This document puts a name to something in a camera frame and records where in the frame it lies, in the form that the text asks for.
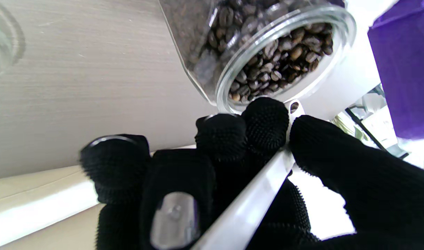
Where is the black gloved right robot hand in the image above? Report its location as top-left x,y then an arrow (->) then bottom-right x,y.
80,97 -> 424,250

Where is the purple coffee jar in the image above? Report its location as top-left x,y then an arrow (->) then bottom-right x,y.
367,0 -> 424,140

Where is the white plastic spoon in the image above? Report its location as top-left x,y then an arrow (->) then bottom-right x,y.
190,99 -> 305,250

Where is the glass jar of coffee beans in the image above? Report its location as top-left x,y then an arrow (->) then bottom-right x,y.
158,0 -> 357,115

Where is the clear glass jar lid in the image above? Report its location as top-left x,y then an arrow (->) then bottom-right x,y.
0,0 -> 26,82

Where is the thin black stand pole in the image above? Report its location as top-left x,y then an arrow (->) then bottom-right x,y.
344,107 -> 411,159

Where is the broad leaf potted plant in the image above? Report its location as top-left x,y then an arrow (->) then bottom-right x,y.
330,113 -> 360,141

